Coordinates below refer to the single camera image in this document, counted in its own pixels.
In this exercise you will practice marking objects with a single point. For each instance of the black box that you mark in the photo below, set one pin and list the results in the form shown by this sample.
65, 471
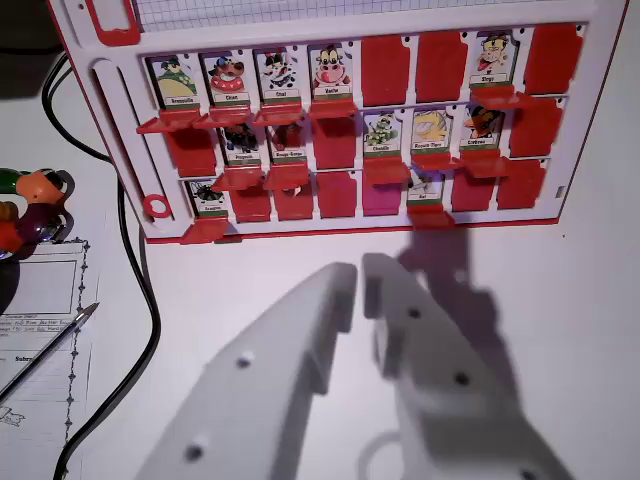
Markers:
25, 60

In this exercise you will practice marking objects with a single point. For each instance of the red and white game board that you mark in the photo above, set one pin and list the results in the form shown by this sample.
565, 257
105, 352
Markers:
350, 30

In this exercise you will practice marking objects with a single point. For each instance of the ballpoint pen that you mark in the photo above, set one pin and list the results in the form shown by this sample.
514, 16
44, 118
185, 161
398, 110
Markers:
50, 347

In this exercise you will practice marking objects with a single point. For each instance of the colourful glossy toy figure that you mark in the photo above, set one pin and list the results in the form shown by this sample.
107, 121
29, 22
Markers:
35, 200

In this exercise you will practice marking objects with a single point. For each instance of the printed paper sheet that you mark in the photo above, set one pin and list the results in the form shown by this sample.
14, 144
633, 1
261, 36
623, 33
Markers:
45, 360

